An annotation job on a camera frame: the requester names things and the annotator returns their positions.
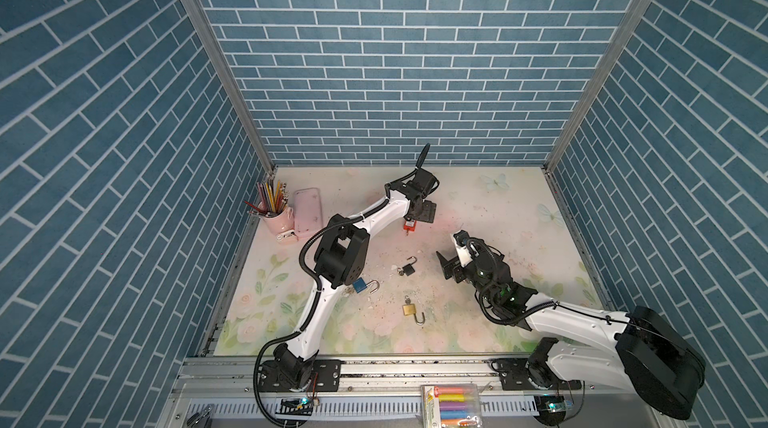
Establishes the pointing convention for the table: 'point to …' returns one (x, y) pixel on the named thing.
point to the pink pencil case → (307, 210)
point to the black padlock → (409, 268)
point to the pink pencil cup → (284, 221)
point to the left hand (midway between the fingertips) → (421, 212)
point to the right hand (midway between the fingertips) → (450, 242)
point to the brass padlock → (410, 309)
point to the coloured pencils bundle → (272, 198)
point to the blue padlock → (360, 285)
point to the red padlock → (410, 225)
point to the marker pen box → (451, 406)
